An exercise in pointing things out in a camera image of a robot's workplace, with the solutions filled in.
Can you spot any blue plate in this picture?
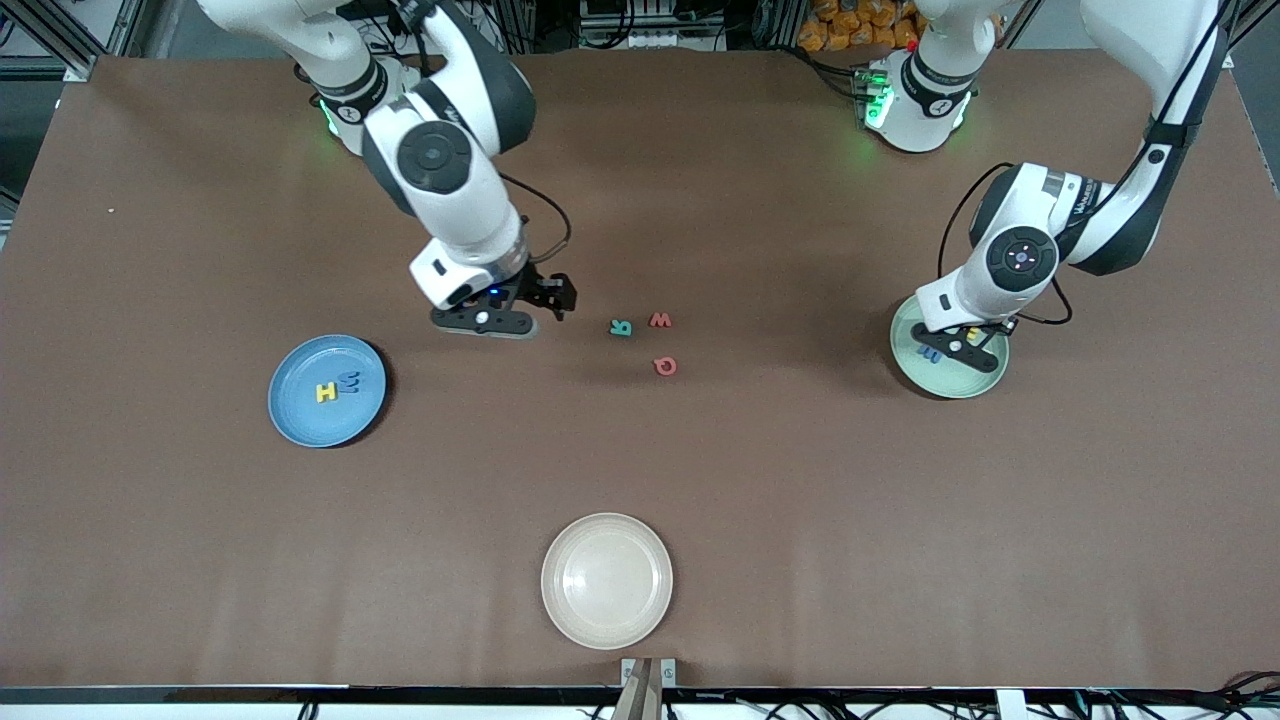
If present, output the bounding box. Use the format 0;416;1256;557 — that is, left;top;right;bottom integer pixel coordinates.
268;334;388;448

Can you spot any beige plate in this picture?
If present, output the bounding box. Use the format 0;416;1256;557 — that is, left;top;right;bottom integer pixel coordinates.
541;513;674;651

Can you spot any aluminium frame beam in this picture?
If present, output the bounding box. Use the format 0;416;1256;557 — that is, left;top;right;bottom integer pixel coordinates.
8;0;93;67
1205;0;1280;56

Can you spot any orange snack bags pile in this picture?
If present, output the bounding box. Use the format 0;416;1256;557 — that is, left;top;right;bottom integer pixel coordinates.
798;0;921;53

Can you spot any tan wooden post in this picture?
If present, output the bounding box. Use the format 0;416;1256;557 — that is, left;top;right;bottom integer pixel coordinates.
612;660;663;720

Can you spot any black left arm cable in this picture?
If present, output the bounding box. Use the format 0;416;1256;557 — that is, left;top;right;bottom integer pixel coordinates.
938;0;1231;326

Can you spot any green plate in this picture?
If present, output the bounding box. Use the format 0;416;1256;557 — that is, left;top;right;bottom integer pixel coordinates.
890;295;1010;400

